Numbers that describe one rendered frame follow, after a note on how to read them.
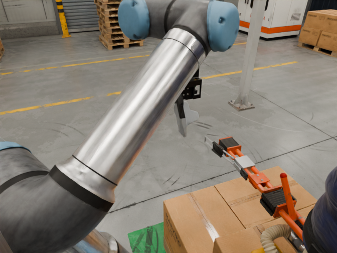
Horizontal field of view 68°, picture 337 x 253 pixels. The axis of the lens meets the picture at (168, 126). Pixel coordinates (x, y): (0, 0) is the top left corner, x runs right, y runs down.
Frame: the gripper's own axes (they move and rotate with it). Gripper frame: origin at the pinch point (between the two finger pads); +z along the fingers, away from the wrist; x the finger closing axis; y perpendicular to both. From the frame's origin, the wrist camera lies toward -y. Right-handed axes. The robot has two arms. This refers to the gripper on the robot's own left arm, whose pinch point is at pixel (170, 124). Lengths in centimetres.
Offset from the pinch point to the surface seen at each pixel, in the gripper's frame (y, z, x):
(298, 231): 33, 33, -27
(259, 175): 38, 33, -2
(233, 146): 40, 32, 17
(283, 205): 35, 31, -18
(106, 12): 107, 61, 634
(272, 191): 37, 33, -11
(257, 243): 33, 58, -15
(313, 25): 605, 94, 428
